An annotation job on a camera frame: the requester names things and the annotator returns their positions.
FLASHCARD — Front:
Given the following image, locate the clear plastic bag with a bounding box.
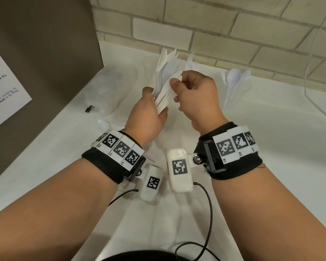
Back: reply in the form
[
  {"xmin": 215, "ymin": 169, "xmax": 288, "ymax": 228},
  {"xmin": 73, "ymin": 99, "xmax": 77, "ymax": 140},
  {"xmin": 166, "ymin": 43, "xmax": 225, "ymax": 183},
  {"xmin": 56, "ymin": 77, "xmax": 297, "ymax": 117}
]
[{"xmin": 84, "ymin": 66, "xmax": 139, "ymax": 117}]

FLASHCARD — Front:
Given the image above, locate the person's left forearm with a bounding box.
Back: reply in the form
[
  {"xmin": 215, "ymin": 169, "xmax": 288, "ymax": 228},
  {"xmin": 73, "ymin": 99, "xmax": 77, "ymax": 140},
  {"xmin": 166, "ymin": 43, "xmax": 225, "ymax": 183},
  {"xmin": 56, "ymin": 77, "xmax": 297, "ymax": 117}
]
[{"xmin": 0, "ymin": 157, "xmax": 121, "ymax": 261}]

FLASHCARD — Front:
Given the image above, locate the clear plastic cup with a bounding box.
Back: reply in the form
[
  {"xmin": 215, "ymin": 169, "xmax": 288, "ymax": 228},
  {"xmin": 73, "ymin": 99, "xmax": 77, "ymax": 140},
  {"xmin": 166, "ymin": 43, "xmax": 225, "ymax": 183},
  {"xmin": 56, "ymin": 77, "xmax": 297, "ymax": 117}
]
[{"xmin": 222, "ymin": 84, "xmax": 254, "ymax": 114}]

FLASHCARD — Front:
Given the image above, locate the person's right forearm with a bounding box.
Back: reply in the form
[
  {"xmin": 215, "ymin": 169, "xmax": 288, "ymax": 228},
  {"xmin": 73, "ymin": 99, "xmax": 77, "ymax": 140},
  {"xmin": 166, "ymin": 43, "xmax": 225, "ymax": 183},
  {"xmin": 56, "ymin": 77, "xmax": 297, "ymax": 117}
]
[{"xmin": 210, "ymin": 165, "xmax": 326, "ymax": 261}]

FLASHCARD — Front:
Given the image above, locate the person's left hand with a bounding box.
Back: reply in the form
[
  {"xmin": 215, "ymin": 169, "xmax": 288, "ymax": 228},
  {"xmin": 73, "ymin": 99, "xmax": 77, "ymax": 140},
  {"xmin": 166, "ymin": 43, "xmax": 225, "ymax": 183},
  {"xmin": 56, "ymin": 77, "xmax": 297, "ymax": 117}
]
[{"xmin": 124, "ymin": 87, "xmax": 169, "ymax": 148}]

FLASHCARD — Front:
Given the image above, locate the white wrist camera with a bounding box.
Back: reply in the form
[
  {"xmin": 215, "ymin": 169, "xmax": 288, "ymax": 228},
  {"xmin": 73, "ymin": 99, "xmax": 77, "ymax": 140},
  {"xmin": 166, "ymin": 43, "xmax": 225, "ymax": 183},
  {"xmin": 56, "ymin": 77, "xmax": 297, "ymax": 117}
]
[
  {"xmin": 139, "ymin": 164, "xmax": 164, "ymax": 201},
  {"xmin": 165, "ymin": 148, "xmax": 194, "ymax": 193}
]

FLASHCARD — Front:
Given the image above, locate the single white plastic fork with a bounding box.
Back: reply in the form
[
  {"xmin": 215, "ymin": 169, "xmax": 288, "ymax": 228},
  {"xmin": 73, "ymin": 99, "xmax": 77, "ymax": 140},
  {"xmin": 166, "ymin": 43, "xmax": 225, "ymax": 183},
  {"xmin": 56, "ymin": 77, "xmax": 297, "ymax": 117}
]
[{"xmin": 103, "ymin": 114, "xmax": 126, "ymax": 126}]

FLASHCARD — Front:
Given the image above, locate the bunch of white plastic spoons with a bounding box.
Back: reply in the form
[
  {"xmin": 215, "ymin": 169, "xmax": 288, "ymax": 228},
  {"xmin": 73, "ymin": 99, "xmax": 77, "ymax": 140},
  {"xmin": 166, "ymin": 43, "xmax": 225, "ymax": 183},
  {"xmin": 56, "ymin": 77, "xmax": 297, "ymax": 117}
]
[{"xmin": 220, "ymin": 68, "xmax": 252, "ymax": 112}]

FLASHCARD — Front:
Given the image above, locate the bunch of white plastic forks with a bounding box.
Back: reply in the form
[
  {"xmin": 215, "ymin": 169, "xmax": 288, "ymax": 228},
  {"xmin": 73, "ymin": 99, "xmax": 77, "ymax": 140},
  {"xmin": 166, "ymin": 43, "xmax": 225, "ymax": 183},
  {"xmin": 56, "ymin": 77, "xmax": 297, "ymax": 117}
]
[{"xmin": 185, "ymin": 52, "xmax": 200, "ymax": 73}]

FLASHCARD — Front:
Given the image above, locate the black shirt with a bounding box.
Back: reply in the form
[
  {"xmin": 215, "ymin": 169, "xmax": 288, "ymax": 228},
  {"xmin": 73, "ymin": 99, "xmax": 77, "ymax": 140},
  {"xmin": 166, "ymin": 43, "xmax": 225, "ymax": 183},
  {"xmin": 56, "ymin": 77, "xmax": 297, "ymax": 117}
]
[{"xmin": 100, "ymin": 249, "xmax": 177, "ymax": 261}]

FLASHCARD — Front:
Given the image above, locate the white paper notice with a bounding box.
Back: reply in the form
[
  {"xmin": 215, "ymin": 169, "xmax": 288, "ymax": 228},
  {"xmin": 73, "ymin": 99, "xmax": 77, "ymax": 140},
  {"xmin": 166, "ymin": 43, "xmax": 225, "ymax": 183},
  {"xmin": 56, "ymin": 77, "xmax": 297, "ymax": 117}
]
[{"xmin": 0, "ymin": 40, "xmax": 33, "ymax": 134}]

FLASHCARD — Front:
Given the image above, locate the black camera cable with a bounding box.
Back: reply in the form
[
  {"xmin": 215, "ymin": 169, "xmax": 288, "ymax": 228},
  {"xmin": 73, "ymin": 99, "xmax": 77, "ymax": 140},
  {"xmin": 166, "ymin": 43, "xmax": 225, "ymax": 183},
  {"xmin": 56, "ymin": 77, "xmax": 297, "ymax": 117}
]
[
  {"xmin": 174, "ymin": 182, "xmax": 221, "ymax": 261},
  {"xmin": 108, "ymin": 188, "xmax": 140, "ymax": 207}
]

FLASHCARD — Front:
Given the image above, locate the brown partition panel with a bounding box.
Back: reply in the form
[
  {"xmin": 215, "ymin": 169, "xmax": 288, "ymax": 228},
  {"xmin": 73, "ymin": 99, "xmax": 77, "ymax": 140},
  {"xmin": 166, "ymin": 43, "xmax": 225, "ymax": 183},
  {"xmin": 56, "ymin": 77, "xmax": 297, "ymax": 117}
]
[{"xmin": 0, "ymin": 0, "xmax": 104, "ymax": 187}]

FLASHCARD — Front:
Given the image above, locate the black wristband with marker tags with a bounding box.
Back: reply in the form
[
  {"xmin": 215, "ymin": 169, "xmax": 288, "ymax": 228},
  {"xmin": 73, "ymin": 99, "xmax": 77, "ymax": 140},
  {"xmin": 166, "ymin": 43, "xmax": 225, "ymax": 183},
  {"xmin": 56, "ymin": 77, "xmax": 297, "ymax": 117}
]
[
  {"xmin": 81, "ymin": 130, "xmax": 147, "ymax": 185},
  {"xmin": 193, "ymin": 122, "xmax": 264, "ymax": 181}
]

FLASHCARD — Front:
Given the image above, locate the bundle of mixed white cutlery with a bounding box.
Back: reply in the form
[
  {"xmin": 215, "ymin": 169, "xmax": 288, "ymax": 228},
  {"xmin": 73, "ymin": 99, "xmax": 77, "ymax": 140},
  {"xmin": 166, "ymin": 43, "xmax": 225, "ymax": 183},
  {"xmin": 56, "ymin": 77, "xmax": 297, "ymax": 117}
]
[{"xmin": 151, "ymin": 70, "xmax": 184, "ymax": 115}]

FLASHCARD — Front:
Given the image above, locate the person's right hand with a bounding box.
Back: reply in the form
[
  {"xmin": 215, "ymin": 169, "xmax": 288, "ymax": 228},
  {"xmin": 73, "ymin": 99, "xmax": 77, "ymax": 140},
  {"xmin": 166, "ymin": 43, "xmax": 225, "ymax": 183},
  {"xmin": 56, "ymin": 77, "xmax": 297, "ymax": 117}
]
[{"xmin": 170, "ymin": 70, "xmax": 226, "ymax": 134}]

